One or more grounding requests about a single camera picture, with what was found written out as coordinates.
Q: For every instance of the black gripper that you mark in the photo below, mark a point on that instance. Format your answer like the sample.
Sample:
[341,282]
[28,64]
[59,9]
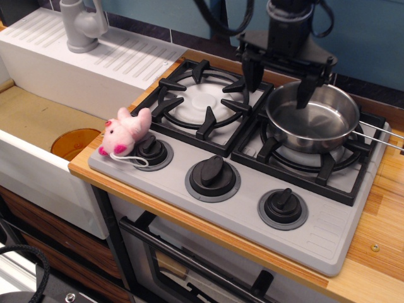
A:
[288,48]

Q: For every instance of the stainless steel pan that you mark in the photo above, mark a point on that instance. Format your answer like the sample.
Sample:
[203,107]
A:
[323,125]

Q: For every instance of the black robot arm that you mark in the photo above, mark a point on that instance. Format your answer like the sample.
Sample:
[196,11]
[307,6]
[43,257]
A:
[289,11]

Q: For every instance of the grey toy stove top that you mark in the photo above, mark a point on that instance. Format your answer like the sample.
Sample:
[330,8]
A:
[321,243]

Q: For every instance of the black middle stove knob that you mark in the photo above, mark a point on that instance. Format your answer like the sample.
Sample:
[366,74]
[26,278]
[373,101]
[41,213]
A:
[213,180]

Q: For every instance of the black stove knob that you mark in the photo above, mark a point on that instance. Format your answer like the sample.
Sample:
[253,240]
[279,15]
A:
[152,154]
[283,209]
[213,180]

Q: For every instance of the black right stove knob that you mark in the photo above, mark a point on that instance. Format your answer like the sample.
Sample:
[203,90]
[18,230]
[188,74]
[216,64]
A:
[283,209]

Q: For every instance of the black left stove knob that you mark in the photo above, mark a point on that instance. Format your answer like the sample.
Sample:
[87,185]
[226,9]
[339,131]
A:
[152,154]

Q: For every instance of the black left burner grate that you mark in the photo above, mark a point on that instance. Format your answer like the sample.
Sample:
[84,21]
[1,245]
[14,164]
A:
[199,108]

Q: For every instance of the black burner grate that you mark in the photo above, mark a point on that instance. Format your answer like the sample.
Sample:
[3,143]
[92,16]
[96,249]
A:
[199,108]
[338,174]

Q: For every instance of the black right burner grate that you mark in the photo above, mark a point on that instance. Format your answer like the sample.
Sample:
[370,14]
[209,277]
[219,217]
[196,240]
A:
[338,174]

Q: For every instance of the pink stuffed pig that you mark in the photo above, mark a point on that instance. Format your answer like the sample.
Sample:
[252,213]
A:
[121,135]

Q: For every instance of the grey toy faucet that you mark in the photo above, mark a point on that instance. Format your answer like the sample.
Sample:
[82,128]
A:
[83,28]

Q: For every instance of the orange plastic plate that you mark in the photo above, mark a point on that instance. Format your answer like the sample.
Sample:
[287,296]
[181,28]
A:
[70,144]

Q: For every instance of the white toy sink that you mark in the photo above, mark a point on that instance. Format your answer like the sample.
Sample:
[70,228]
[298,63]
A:
[46,91]

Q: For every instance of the toy oven door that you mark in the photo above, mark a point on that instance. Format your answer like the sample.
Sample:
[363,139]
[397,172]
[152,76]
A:
[180,284]

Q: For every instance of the wooden drawer front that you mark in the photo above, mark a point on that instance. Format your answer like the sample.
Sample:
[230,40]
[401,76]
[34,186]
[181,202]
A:
[74,254]

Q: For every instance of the black oven door handle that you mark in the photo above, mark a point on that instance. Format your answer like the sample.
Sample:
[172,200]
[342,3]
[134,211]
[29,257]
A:
[140,229]

